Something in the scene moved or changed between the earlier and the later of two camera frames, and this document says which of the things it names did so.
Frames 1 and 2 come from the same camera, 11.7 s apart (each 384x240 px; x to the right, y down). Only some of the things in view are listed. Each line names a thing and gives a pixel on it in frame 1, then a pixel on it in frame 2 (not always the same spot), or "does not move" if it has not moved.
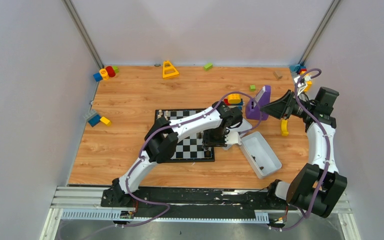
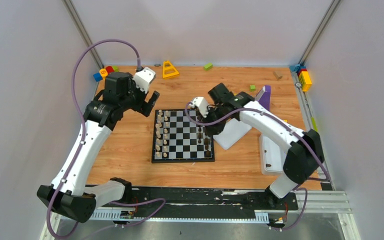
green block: [208, 66] does not move
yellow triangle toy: [165, 76] does not move
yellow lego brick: [308, 83] does not move
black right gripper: [281, 108] → [214, 129]
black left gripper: [213, 141] → [144, 104]
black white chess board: [190, 148] does not move
